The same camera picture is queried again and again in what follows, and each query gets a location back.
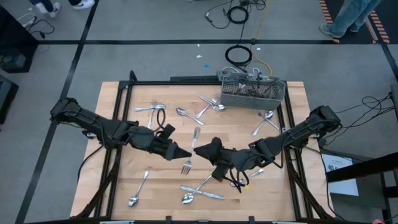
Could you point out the white printed paper sheet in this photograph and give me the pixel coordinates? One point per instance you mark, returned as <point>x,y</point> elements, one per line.
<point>340,174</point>

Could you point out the grey power strip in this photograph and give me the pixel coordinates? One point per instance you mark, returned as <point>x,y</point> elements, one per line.
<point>221,74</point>

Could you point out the silver fork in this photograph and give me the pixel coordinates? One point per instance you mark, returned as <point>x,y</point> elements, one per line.
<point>194,140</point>
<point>273,125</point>
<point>151,116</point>
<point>206,109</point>
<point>206,101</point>

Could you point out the black flat bar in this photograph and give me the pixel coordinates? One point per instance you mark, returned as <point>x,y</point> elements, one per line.
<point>192,78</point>

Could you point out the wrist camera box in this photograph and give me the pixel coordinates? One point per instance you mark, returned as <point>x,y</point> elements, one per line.
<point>220,173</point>
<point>168,131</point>

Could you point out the black metal stand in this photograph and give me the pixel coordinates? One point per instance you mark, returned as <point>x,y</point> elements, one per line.
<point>360,169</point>

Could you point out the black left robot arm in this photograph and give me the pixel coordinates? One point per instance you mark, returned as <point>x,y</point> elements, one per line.
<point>93,123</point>

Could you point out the pale grey flat plate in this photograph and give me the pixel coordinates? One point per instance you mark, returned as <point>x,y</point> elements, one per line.
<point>116,222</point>

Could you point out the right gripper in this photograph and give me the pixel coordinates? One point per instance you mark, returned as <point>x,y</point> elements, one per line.
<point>239,160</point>

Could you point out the person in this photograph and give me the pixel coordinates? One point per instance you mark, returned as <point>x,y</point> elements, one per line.
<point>49,7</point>
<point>348,18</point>

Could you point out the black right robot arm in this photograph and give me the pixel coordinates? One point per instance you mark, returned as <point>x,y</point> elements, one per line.
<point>298,132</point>

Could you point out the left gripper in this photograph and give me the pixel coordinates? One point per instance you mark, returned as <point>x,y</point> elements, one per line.
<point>149,140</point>

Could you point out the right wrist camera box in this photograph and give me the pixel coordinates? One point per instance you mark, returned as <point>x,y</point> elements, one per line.
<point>220,173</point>

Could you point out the black cabinet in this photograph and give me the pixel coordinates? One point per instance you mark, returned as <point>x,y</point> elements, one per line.
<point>14,40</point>
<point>6,96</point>

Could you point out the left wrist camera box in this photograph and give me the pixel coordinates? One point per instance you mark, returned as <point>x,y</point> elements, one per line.
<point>168,131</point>

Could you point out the grey mesh cutlery basket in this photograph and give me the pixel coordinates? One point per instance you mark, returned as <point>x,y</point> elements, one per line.
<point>252,93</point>

